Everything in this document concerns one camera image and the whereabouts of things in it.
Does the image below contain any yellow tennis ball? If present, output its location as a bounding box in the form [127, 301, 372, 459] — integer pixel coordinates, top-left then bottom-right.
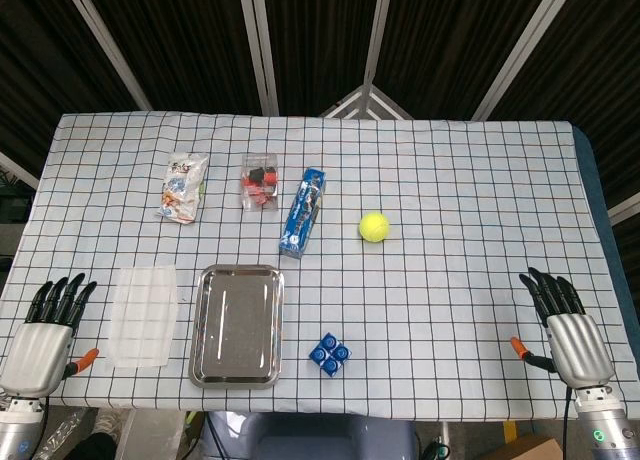
[358, 211, 391, 244]

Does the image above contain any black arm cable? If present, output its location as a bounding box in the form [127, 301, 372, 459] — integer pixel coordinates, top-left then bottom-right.
[561, 387, 574, 460]

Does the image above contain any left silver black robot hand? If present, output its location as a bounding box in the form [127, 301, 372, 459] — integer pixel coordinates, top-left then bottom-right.
[0, 273, 100, 399]

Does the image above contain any white partition frame post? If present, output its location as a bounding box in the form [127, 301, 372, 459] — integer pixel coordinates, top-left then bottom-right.
[361, 0, 396, 89]
[236, 0, 281, 116]
[59, 0, 153, 112]
[471, 0, 574, 122]

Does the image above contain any stainless steel tray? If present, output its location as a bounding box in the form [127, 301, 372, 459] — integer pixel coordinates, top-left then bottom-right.
[188, 263, 286, 391]

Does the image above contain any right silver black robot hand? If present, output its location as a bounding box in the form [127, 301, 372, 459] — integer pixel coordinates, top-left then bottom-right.
[509, 267, 617, 389]

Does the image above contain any white triangular metal frame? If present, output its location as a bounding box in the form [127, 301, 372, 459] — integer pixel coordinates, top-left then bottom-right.
[319, 83, 414, 120]

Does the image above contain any white checkered tablecloth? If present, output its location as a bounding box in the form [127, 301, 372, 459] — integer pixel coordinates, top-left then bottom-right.
[0, 110, 640, 424]

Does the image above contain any clear box with red parts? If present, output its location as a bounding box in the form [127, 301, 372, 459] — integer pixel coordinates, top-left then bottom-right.
[241, 153, 281, 212]

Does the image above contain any brown cardboard box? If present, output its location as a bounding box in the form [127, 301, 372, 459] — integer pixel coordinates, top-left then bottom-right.
[504, 435, 569, 460]

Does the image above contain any long blue carton box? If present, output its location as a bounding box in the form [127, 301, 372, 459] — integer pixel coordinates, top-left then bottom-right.
[278, 167, 329, 259]

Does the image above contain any blue cube toy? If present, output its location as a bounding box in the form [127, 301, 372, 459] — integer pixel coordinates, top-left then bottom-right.
[307, 332, 352, 377]

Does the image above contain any white printed snack bag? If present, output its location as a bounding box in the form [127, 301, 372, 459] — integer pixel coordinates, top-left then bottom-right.
[156, 152, 210, 225]

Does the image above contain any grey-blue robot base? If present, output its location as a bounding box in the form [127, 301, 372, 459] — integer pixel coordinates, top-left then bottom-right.
[199, 410, 419, 460]

